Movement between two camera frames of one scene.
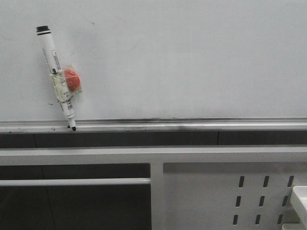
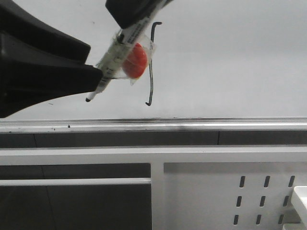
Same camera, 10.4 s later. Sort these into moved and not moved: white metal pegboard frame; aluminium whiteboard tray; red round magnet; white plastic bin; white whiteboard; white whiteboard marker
Moved: red round magnet; white whiteboard marker
Not moved: white metal pegboard frame; aluminium whiteboard tray; white whiteboard; white plastic bin
